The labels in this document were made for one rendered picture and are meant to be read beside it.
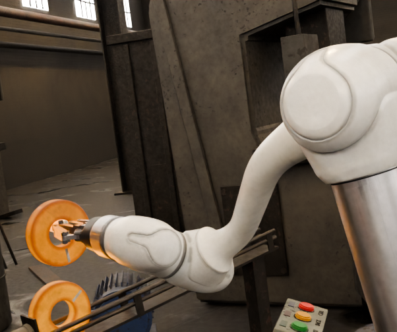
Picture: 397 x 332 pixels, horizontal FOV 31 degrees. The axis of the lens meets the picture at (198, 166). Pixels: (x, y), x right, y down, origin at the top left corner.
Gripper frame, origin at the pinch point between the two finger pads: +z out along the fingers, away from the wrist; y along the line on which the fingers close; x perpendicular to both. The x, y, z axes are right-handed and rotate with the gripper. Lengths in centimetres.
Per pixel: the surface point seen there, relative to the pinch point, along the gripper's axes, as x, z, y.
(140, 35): 63, 293, 244
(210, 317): -100, 139, 158
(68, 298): -18.6, 3.4, 2.0
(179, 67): 35, 159, 169
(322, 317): -32, -31, 54
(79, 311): -22.8, 3.1, 4.4
